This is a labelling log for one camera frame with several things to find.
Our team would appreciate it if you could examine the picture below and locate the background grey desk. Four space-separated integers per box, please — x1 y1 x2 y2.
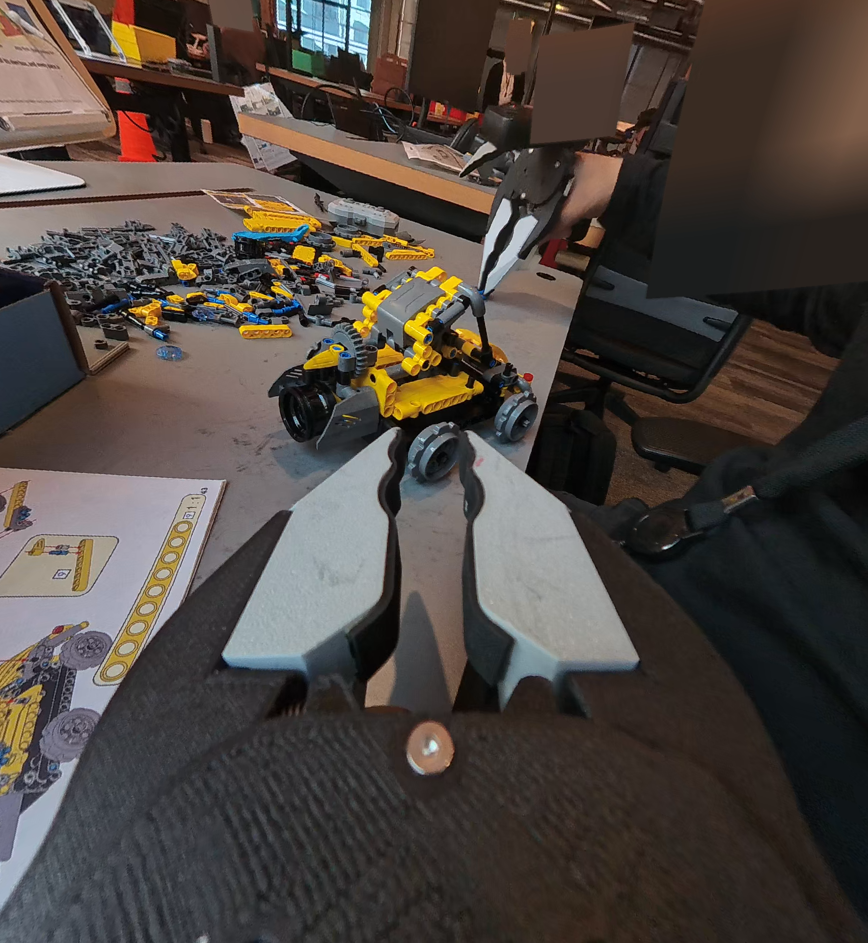
235 111 495 238

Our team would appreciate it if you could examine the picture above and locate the yellow storage bin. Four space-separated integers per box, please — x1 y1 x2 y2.
110 22 177 66

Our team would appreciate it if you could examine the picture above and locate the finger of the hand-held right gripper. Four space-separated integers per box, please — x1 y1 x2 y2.
477 197 515 294
489 212 550 292

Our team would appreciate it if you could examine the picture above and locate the black office chair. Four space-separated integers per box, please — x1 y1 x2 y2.
552 265 755 472

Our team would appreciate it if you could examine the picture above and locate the yellow perforated frame piece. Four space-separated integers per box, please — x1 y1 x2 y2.
243 206 323 233

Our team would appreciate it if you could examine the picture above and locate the person's black clothing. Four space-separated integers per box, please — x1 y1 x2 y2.
552 280 868 943

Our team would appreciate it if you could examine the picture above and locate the black bag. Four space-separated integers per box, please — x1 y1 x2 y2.
526 401 619 505

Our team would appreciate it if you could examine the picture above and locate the building instruction booklet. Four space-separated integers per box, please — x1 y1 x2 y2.
0 466 227 937

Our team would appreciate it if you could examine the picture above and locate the yellow grey sticker sheet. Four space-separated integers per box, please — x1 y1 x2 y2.
202 188 310 215

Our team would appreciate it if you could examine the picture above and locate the person's right hand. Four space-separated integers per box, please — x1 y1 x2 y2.
558 153 624 235

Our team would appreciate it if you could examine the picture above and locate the wooden document stand with sheet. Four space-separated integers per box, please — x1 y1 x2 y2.
0 0 117 200

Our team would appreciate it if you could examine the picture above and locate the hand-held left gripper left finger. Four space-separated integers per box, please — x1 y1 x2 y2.
222 429 404 686

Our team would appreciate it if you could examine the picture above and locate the dark blue cardboard kit box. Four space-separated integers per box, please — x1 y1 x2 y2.
0 258 132 461

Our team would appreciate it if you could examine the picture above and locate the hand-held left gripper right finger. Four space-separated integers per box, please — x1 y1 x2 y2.
462 431 641 708

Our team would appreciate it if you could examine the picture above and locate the pile of toy building pieces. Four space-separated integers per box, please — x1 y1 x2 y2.
0 195 438 343

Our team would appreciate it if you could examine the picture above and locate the yellow toy vehicle model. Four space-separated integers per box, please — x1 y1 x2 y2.
268 267 540 483

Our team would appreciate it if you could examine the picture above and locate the person's right forearm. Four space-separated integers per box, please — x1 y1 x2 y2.
597 151 672 284

